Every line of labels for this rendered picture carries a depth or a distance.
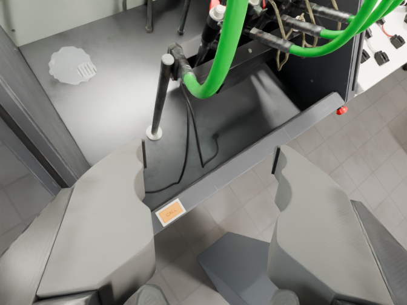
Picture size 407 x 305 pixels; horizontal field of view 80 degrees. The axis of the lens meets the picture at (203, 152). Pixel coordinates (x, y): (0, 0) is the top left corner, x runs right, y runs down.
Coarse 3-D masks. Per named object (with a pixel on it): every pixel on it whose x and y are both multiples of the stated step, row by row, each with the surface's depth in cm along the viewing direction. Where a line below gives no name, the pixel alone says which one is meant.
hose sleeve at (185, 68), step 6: (174, 48) 35; (180, 54) 33; (180, 60) 32; (186, 60) 33; (180, 66) 31; (186, 66) 31; (180, 72) 31; (186, 72) 30; (192, 72) 30; (180, 78) 31
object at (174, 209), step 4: (176, 204) 47; (168, 208) 46; (172, 208) 46; (176, 208) 47; (180, 208) 47; (160, 212) 46; (164, 212) 46; (168, 212) 46; (172, 212) 46; (176, 212) 46; (160, 216) 46; (164, 216) 46; (168, 216) 46; (172, 216) 46; (164, 220) 46; (168, 220) 46
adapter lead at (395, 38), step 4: (380, 20) 68; (384, 20) 68; (380, 24) 69; (384, 28) 69; (384, 32) 69; (392, 36) 68; (396, 36) 68; (400, 36) 68; (392, 40) 68; (396, 40) 68; (400, 40) 67; (404, 40) 68; (396, 44) 68; (400, 44) 68; (396, 48) 69
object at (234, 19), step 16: (240, 0) 15; (224, 16) 16; (240, 16) 16; (224, 32) 17; (240, 32) 17; (224, 48) 18; (224, 64) 19; (192, 80) 28; (208, 80) 21; (208, 96) 24
